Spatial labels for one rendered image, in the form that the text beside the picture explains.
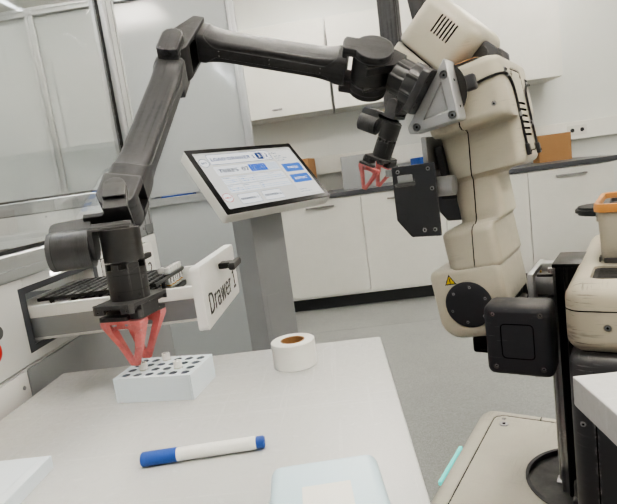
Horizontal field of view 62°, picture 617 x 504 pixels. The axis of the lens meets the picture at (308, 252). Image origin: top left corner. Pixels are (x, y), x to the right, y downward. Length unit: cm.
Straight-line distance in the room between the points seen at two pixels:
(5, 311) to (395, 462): 67
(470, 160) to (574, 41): 400
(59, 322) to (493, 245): 86
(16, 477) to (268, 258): 146
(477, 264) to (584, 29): 415
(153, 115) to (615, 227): 86
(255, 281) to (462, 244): 102
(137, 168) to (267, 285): 122
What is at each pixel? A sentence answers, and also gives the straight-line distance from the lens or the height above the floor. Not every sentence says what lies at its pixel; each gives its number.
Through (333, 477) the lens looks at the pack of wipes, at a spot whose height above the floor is 80.
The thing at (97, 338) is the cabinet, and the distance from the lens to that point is 123.
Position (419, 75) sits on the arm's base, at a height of 120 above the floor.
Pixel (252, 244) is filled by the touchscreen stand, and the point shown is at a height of 83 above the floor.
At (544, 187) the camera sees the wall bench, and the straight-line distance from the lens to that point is 420.
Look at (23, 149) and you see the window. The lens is 112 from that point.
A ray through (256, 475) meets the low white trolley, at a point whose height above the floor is 76.
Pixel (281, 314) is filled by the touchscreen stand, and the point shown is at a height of 53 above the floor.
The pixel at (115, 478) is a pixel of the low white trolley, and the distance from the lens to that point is 64.
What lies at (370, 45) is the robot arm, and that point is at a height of 128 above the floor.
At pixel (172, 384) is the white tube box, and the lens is 79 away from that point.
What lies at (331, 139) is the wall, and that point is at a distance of 462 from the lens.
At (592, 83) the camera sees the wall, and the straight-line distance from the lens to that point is 515.
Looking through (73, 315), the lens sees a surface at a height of 87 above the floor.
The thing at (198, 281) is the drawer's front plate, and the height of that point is 90.
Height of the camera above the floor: 105
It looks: 8 degrees down
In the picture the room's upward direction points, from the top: 8 degrees counter-clockwise
